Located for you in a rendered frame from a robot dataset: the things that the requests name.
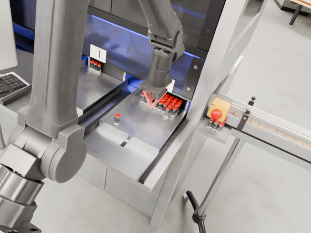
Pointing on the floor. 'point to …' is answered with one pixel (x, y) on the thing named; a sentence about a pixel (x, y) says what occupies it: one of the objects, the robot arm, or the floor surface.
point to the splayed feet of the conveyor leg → (195, 211)
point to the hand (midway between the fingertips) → (151, 105)
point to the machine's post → (201, 98)
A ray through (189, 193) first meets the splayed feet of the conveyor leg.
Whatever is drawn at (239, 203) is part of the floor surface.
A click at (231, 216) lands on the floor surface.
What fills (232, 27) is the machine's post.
